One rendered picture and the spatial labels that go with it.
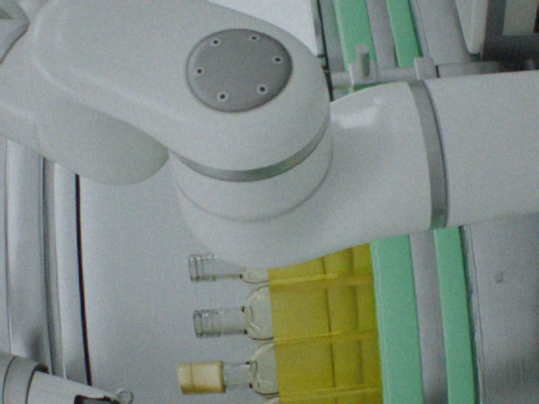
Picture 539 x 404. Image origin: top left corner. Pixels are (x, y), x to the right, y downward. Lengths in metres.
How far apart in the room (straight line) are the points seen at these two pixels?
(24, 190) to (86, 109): 0.76
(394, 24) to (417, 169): 0.58
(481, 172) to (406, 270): 0.36
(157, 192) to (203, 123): 0.76
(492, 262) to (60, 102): 0.49
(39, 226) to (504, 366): 0.63
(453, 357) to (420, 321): 0.05
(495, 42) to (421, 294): 0.26
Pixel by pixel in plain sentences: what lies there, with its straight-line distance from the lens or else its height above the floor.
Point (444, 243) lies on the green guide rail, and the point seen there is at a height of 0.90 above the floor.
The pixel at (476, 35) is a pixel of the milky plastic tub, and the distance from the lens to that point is 1.14.
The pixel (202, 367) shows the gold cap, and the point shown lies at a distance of 1.19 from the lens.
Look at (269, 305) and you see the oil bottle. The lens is 1.19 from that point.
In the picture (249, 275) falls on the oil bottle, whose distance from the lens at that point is 1.20.
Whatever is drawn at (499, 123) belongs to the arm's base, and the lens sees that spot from 0.73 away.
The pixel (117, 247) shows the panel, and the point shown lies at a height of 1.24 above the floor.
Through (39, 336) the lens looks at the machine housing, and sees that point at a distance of 1.39.
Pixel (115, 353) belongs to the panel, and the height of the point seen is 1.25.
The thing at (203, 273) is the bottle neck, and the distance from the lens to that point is 1.22.
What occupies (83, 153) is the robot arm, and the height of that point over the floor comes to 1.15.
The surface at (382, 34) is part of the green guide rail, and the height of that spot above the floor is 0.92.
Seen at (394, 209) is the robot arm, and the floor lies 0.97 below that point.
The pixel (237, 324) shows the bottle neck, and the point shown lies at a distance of 1.20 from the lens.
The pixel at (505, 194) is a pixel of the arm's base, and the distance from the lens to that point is 0.74.
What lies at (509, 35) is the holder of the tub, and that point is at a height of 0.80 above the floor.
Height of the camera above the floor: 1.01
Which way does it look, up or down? 2 degrees up
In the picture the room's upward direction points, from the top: 96 degrees counter-clockwise
